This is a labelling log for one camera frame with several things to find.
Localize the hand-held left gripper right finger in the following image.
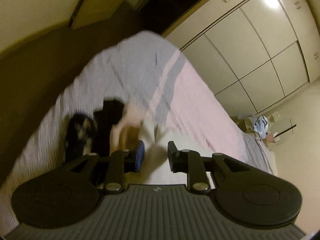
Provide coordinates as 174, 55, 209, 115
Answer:
167, 141, 250, 194

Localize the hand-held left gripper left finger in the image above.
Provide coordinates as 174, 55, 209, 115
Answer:
64, 140, 145, 194

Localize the cream garment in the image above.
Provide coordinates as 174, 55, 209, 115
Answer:
137, 110, 217, 189

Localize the peach folded garment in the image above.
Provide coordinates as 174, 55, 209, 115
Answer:
110, 102, 145, 153

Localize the bed with pink-grey cover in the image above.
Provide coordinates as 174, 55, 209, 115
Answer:
0, 30, 278, 230

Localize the navy patterned folded garment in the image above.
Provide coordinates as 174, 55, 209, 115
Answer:
65, 113, 98, 163

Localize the cardboard box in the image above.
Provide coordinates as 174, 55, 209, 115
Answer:
231, 114, 258, 133

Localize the pink box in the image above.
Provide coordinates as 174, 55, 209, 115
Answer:
265, 132, 281, 145

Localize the cream wardrobe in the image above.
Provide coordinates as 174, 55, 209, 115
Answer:
162, 0, 320, 117

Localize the cream door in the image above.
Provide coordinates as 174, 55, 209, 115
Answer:
69, 0, 137, 29

